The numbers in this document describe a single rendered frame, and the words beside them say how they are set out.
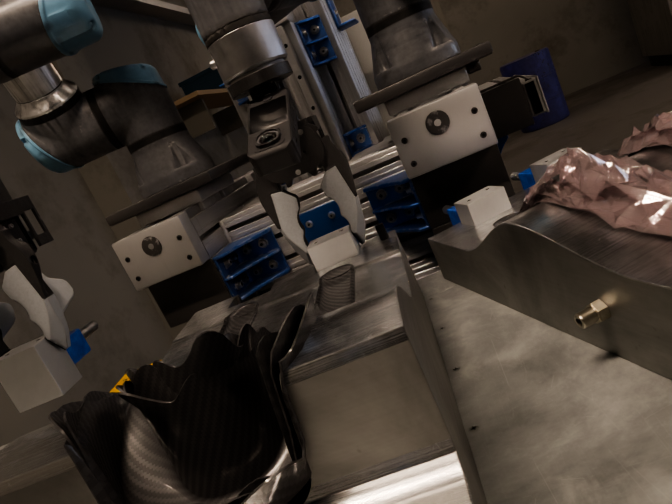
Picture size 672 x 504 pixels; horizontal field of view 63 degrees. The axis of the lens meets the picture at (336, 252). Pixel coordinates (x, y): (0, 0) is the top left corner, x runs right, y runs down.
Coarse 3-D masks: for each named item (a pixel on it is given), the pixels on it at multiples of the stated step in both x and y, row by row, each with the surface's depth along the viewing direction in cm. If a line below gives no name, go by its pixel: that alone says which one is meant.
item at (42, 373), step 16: (80, 336) 57; (16, 352) 51; (32, 352) 50; (48, 352) 51; (64, 352) 54; (80, 352) 56; (0, 368) 51; (16, 368) 51; (32, 368) 51; (48, 368) 51; (64, 368) 53; (16, 384) 51; (32, 384) 51; (48, 384) 51; (64, 384) 52; (16, 400) 52; (32, 400) 51; (48, 400) 51
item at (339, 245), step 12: (348, 228) 60; (312, 240) 62; (324, 240) 59; (336, 240) 59; (348, 240) 59; (312, 252) 59; (324, 252) 59; (336, 252) 59; (348, 252) 59; (324, 264) 60
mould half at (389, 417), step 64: (384, 256) 54; (192, 320) 63; (256, 320) 54; (320, 320) 31; (384, 320) 27; (320, 384) 27; (384, 384) 26; (448, 384) 41; (64, 448) 30; (320, 448) 27; (384, 448) 27; (448, 448) 26
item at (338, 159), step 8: (328, 136) 58; (328, 144) 58; (304, 152) 59; (328, 152) 58; (336, 152) 58; (328, 160) 58; (336, 160) 58; (344, 160) 58; (328, 168) 59; (344, 168) 58; (344, 176) 59; (352, 176) 59; (352, 184) 59; (352, 192) 59
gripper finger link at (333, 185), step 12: (336, 168) 59; (324, 180) 59; (336, 180) 59; (324, 192) 59; (336, 192) 59; (348, 192) 59; (348, 204) 59; (360, 204) 61; (348, 216) 60; (360, 216) 60; (360, 228) 60; (360, 240) 61
